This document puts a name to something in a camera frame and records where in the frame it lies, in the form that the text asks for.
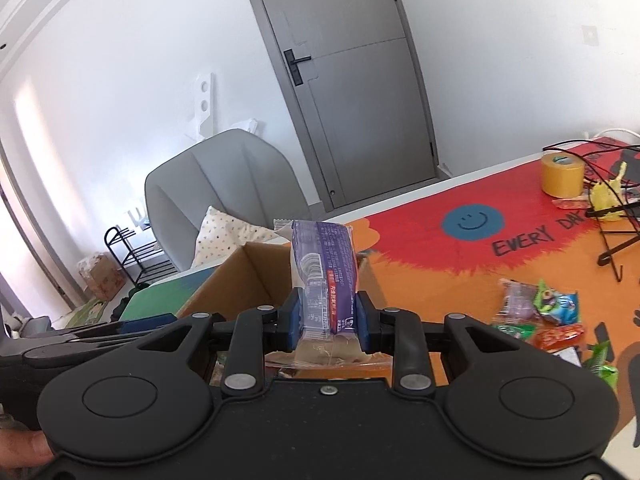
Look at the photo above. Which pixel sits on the yellow toy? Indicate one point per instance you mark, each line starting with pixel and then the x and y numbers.
pixel 606 200

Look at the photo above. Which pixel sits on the small cardboard box on floor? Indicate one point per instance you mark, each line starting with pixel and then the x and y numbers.
pixel 102 280

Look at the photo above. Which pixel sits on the brown cardboard box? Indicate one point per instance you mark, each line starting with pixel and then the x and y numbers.
pixel 240 280

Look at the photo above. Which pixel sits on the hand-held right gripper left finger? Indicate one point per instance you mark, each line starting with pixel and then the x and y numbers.
pixel 292 321

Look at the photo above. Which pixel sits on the yellow tape roll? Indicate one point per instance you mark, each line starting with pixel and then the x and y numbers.
pixel 562 177

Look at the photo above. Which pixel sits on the person's left hand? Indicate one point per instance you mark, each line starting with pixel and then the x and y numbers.
pixel 25 450

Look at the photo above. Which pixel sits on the grey door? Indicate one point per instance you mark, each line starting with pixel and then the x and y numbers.
pixel 350 85

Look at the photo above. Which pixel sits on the grey armchair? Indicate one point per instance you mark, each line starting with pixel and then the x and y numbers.
pixel 225 175

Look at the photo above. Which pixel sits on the black shoe rack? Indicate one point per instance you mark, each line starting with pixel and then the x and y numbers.
pixel 135 255

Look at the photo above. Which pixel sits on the white dotted pillow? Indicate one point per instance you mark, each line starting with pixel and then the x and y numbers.
pixel 225 235

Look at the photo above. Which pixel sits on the white wall socket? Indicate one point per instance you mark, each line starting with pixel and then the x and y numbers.
pixel 590 35

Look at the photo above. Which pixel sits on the pile of snack packets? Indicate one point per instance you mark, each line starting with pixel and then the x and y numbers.
pixel 555 325

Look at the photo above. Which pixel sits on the purple snack packet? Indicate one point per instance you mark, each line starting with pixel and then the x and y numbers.
pixel 327 280

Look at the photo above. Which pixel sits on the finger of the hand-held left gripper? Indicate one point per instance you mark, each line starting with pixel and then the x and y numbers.
pixel 100 337

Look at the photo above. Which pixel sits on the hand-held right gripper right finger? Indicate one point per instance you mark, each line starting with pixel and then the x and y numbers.
pixel 363 321

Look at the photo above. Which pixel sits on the colourful cat printed table mat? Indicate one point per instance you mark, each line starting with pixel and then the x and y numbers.
pixel 450 270

